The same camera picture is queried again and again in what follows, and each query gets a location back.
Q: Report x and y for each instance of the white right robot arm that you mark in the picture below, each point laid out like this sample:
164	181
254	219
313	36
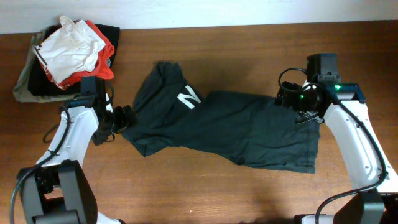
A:
342	107

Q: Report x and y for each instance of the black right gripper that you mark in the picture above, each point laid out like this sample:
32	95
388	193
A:
290	99

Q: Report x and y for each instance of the grey folded garment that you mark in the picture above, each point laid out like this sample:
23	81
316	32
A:
32	85

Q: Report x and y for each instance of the red folded garment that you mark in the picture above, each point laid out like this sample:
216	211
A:
102	65

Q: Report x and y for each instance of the white folded garment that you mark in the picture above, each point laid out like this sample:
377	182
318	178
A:
72	48

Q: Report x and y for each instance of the dark green t-shirt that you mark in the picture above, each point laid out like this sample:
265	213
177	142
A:
249	130

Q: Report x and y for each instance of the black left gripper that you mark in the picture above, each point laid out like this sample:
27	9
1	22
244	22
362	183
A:
124	121

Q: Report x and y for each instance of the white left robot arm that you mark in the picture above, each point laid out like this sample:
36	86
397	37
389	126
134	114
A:
55	189

